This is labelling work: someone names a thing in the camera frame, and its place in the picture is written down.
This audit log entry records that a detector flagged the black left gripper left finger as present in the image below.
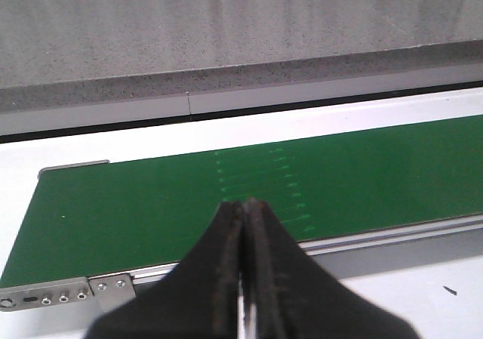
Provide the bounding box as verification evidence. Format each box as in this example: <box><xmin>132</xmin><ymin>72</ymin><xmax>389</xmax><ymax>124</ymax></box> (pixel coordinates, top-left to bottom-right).
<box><xmin>86</xmin><ymin>202</ymin><xmax>244</xmax><ymax>338</ymax></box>

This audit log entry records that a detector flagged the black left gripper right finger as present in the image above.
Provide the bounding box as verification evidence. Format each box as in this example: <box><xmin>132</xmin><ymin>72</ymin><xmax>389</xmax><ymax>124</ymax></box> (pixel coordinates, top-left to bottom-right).
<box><xmin>243</xmin><ymin>199</ymin><xmax>418</xmax><ymax>338</ymax></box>

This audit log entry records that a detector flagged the green conveyor belt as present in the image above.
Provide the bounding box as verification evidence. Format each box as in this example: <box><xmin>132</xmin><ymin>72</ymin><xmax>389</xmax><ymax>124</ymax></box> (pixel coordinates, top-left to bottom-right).
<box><xmin>1</xmin><ymin>116</ymin><xmax>482</xmax><ymax>288</ymax></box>

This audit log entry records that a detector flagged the small black screw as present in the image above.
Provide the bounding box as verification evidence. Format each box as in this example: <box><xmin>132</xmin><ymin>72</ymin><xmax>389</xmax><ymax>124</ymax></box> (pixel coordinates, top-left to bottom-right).
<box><xmin>443</xmin><ymin>286</ymin><xmax>457</xmax><ymax>296</ymax></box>

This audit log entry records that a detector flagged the grey stone counter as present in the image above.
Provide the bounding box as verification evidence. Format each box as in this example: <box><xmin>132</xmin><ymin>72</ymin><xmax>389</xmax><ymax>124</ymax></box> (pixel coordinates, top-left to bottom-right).
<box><xmin>1</xmin><ymin>0</ymin><xmax>482</xmax><ymax>141</ymax></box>

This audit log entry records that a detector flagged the aluminium conveyor frame rail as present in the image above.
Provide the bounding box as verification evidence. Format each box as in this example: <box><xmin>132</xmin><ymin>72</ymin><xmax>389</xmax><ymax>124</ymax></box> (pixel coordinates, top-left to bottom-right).
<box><xmin>130</xmin><ymin>213</ymin><xmax>483</xmax><ymax>285</ymax></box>

